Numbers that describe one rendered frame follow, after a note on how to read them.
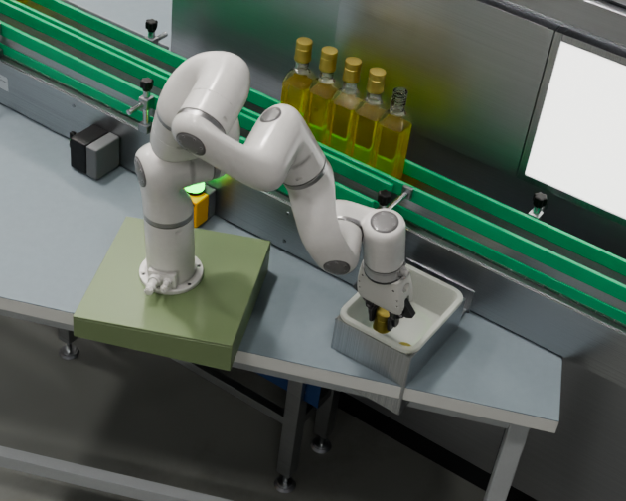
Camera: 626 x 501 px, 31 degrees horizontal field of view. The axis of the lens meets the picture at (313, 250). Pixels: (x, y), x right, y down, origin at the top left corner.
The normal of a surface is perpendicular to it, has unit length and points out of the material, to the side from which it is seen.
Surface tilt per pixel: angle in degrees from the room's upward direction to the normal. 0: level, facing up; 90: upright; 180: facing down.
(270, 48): 90
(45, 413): 0
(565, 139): 90
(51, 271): 0
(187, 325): 4
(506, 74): 90
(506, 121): 90
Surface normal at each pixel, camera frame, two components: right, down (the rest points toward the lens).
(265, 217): -0.55, 0.48
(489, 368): 0.11, -0.77
